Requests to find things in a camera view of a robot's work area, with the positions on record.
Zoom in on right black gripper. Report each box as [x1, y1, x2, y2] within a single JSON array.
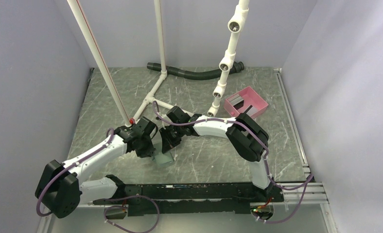
[[159, 124, 185, 154]]

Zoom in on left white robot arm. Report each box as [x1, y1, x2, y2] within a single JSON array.
[[35, 117, 158, 218]]

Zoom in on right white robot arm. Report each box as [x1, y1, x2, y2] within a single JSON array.
[[153, 106, 273, 201]]

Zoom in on grey card stack in tray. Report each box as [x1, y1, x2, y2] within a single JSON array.
[[228, 94, 244, 110]]

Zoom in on black striped card in tray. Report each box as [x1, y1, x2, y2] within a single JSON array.
[[244, 105, 258, 116]]

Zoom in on pink plastic card tray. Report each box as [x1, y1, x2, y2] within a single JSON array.
[[224, 86, 268, 118]]

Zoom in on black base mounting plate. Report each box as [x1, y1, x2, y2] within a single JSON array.
[[92, 175, 284, 216]]

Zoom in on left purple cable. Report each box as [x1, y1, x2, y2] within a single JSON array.
[[36, 128, 160, 233]]

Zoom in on white PVC pipe frame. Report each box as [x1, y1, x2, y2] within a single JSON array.
[[66, 0, 251, 128]]

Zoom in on black corrugated hose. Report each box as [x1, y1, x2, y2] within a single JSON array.
[[146, 62, 245, 81]]

